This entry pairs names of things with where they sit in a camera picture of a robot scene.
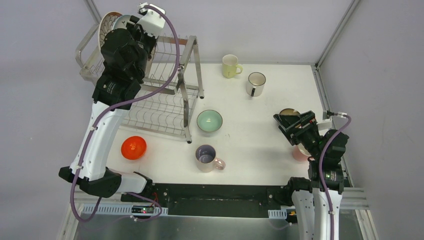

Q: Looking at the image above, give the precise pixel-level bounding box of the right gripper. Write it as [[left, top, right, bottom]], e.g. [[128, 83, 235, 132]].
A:
[[273, 110, 323, 160]]

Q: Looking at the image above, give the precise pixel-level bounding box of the watermelon pattern round plate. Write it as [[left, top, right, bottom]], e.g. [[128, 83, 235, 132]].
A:
[[111, 15, 134, 30]]

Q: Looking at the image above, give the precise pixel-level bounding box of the floral petal brown-rim plate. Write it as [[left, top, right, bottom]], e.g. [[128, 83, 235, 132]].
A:
[[97, 11, 122, 51]]

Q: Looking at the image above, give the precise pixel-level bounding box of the mint green bowl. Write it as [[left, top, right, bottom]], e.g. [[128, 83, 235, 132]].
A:
[[196, 109, 223, 133]]

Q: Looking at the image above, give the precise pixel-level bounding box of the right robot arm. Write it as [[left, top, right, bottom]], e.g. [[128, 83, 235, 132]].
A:
[[272, 108, 352, 240]]

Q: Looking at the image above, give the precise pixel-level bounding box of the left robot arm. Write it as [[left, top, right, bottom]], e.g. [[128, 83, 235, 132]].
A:
[[58, 16, 165, 203]]

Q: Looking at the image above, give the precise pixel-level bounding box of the stainless steel dish rack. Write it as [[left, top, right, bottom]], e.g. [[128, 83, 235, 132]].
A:
[[75, 23, 206, 145]]

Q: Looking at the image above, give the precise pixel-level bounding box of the brown patterned small bowl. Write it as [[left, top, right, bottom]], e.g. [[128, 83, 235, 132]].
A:
[[279, 108, 300, 116]]

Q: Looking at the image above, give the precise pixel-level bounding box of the pink cup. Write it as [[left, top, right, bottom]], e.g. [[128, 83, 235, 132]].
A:
[[292, 144, 311, 162]]

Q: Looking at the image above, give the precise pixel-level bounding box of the white mug dark rim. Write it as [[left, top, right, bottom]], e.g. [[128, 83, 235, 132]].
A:
[[246, 72, 267, 97]]

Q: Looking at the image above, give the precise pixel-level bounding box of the yellow mug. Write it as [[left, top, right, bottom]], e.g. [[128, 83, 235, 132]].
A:
[[221, 54, 243, 79]]

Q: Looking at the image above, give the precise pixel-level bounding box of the pink iridescent mug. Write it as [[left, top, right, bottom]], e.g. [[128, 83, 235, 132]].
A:
[[195, 144, 226, 173]]

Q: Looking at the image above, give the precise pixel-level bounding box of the orange plastic bowl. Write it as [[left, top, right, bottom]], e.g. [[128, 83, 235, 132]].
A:
[[120, 136, 147, 161]]

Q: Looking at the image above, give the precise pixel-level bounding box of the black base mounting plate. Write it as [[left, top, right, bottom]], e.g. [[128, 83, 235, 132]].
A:
[[140, 183, 294, 218]]

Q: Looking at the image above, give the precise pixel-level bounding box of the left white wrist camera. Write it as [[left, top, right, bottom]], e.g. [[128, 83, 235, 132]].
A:
[[137, 2, 166, 39]]

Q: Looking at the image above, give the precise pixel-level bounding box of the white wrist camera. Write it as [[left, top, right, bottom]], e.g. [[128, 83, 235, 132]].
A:
[[137, 2, 166, 39], [317, 110, 347, 131]]

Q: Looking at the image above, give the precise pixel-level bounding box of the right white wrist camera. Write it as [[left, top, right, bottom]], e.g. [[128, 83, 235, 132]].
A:
[[317, 110, 347, 131]]

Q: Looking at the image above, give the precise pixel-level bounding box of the aluminium frame rail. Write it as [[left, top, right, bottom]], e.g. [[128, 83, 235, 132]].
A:
[[311, 65, 349, 182]]

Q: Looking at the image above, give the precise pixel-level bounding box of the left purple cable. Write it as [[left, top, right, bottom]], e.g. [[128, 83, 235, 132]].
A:
[[68, 4, 181, 223]]

